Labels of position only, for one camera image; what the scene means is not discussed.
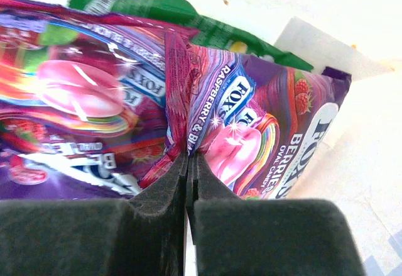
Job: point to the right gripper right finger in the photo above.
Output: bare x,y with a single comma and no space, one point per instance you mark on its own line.
286,237

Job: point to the green snack bag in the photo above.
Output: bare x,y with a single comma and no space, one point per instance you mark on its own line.
211,32

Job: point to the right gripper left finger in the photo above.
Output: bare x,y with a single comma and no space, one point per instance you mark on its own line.
141,236

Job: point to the purple Fox's candy bag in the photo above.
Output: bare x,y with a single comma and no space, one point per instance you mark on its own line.
83,102
256,123

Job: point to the blue checkered paper bag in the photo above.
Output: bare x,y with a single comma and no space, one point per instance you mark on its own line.
357,165

